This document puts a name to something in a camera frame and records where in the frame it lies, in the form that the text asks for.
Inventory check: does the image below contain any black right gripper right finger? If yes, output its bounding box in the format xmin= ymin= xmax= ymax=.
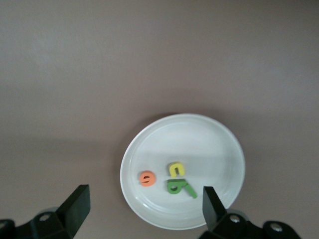
xmin=198 ymin=186 xmax=303 ymax=239

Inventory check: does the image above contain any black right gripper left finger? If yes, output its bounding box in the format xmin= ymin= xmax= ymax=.
xmin=0 ymin=184 xmax=91 ymax=239

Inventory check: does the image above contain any green foam letter l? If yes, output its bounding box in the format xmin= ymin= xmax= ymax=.
xmin=183 ymin=179 xmax=198 ymax=199

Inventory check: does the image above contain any green foam letter g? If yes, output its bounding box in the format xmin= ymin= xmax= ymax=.
xmin=165 ymin=179 xmax=186 ymax=195

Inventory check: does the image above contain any yellow foam letter u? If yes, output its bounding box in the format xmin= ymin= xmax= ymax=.
xmin=168 ymin=161 xmax=186 ymax=178

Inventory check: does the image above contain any orange foam letter e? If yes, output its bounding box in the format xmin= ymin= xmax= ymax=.
xmin=139 ymin=170 xmax=157 ymax=187

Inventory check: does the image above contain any beige brown plate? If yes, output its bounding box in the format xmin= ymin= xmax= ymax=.
xmin=119 ymin=114 xmax=245 ymax=230

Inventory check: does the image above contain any brown table cover sheet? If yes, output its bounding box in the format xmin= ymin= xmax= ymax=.
xmin=0 ymin=0 xmax=319 ymax=239

